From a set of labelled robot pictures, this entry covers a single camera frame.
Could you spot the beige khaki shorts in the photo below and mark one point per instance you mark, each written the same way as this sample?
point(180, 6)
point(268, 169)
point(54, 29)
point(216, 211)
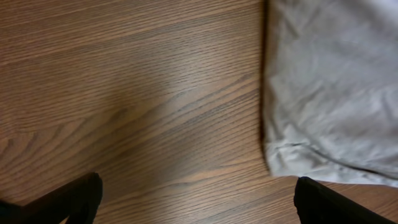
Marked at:
point(330, 95)

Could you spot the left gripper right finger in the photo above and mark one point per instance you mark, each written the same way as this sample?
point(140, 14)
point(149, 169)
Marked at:
point(317, 204)

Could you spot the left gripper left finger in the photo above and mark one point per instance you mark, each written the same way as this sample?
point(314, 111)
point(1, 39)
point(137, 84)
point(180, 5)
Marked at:
point(76, 202)

